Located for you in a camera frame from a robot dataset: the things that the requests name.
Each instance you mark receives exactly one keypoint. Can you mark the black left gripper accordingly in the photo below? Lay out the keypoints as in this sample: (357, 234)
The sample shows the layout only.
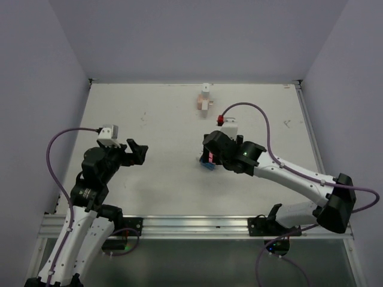
(136, 157)

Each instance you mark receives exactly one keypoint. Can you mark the pink extension socket plug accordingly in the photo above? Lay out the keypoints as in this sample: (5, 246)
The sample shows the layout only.
(210, 158)

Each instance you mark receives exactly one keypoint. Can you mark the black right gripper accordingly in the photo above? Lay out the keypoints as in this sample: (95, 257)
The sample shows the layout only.
(206, 152)

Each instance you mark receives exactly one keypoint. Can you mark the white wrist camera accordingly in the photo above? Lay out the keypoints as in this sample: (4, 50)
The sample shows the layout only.
(228, 125)
(108, 133)

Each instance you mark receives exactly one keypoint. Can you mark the peach cube socket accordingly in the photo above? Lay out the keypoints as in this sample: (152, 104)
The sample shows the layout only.
(200, 98)

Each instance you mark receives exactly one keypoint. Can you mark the blue cube socket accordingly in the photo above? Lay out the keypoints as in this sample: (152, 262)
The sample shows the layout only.
(210, 165)

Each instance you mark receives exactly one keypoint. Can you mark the aluminium mounting rail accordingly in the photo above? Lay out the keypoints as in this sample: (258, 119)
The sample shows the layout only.
(192, 227)

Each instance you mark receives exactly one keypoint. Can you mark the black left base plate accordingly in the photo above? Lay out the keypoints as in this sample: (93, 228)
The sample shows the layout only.
(135, 223)

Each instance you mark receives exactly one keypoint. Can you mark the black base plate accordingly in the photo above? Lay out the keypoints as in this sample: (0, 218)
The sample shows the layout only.
(263, 226)
(135, 223)

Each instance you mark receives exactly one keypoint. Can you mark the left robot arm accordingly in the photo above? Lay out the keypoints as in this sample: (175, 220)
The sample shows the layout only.
(89, 222)

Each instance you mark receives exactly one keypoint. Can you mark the white charger plug front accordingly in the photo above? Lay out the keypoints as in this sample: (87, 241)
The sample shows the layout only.
(204, 107)

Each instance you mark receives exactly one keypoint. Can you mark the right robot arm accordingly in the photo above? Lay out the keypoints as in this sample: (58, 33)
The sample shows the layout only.
(330, 201)

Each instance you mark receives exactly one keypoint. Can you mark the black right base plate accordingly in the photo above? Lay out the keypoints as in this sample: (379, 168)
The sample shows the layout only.
(263, 226)

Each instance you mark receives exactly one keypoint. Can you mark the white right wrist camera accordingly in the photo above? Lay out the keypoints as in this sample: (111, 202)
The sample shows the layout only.
(228, 125)

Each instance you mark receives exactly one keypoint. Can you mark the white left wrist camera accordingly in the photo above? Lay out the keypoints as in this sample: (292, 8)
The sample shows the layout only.
(108, 133)

